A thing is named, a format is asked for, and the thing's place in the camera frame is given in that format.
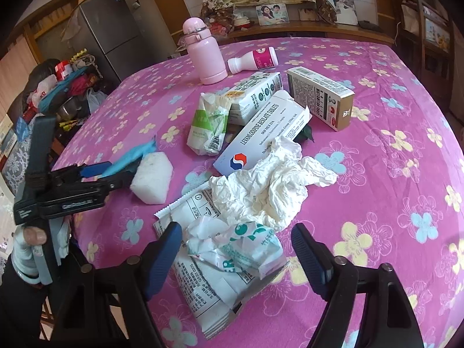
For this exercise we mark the dark green leaf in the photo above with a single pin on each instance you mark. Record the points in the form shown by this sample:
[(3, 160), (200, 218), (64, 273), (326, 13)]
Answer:
[(304, 134)]

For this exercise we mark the wooden chair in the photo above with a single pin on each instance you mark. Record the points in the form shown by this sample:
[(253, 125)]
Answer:
[(431, 29)]

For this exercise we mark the white box red blue logo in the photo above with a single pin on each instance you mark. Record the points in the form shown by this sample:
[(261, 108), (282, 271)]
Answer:
[(261, 127)]

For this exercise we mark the wooden cabinet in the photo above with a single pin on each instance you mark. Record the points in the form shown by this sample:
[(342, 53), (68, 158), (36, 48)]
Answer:
[(326, 34)]

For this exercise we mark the person's left hand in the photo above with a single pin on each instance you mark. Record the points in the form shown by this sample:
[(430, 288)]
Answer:
[(32, 237)]

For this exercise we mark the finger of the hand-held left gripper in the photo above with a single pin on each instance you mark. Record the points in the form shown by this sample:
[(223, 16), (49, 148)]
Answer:
[(119, 181), (94, 170)]

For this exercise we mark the large wedding photo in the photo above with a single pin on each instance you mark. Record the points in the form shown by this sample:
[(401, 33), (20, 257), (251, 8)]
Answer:
[(344, 7)]

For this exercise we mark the crumpled white tissue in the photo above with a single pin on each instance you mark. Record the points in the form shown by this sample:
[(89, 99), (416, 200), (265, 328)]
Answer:
[(275, 185)]

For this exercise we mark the grey refrigerator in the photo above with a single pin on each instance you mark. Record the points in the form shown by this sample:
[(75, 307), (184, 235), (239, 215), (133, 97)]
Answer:
[(105, 32)]

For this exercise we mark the white bottle pink label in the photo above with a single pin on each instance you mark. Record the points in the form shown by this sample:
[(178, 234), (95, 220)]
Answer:
[(253, 60)]

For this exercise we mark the clear plastic bag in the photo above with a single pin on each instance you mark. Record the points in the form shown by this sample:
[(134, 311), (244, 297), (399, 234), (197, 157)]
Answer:
[(96, 99)]

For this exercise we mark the blue cloth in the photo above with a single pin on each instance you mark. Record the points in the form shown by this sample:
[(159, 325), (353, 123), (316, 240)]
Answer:
[(130, 156)]

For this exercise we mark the white foam block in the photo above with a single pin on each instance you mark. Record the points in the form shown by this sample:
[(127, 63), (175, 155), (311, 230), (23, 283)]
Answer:
[(152, 177)]

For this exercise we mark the framed couple photo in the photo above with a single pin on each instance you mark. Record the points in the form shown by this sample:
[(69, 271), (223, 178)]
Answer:
[(272, 13)]

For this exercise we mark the white brown medicine box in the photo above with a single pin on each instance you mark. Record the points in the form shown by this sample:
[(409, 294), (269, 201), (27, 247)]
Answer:
[(319, 94)]

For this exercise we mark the small framed photo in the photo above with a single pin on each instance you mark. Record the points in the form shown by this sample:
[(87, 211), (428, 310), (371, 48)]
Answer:
[(308, 13)]

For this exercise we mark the green white carton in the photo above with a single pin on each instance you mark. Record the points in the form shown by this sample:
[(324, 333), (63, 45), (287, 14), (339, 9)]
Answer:
[(253, 90)]

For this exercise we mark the white printed packet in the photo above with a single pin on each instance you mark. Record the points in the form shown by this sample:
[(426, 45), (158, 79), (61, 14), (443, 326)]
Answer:
[(203, 297)]

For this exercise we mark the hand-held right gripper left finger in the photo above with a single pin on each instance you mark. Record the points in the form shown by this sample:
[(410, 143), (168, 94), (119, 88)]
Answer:
[(163, 257)]

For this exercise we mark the black remote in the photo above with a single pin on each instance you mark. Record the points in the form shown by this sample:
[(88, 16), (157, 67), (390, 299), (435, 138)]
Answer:
[(369, 25)]

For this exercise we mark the pink floral tablecloth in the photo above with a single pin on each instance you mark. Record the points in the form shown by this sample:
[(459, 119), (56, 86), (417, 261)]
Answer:
[(380, 188)]

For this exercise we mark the pink thermos bottle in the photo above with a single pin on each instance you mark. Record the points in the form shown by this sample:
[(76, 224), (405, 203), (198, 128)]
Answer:
[(206, 58)]

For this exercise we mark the teal bag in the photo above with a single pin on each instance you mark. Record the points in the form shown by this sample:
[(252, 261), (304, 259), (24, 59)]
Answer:
[(61, 90)]

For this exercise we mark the green print plastic bag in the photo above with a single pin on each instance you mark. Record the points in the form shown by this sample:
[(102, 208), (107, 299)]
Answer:
[(250, 250)]

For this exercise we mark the crumpled green white wrapper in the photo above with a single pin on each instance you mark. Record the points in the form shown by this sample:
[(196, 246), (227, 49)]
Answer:
[(208, 127)]

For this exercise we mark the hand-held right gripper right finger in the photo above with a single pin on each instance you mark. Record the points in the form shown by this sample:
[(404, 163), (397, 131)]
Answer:
[(311, 261)]

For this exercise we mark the metal bowl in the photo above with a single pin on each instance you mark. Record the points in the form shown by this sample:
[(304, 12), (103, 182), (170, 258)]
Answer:
[(69, 108)]

